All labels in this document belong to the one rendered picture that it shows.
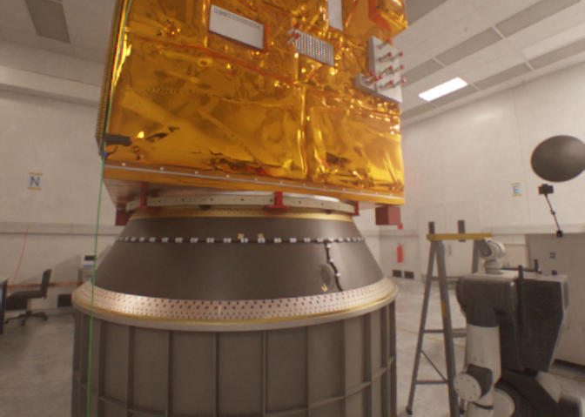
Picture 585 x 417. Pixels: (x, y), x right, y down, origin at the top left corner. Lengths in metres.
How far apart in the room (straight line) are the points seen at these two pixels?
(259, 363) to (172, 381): 0.36
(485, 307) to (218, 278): 1.00
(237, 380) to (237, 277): 0.41
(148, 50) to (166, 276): 1.06
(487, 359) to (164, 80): 1.62
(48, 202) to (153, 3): 5.66
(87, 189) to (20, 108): 1.97
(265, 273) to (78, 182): 5.93
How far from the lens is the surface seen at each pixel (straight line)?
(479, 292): 1.00
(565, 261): 4.22
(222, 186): 1.41
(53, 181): 6.96
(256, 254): 1.33
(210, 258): 1.35
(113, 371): 1.60
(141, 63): 1.52
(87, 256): 6.29
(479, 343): 1.04
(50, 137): 7.17
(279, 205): 1.42
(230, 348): 1.27
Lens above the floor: 1.51
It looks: 8 degrees up
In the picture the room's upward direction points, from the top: straight up
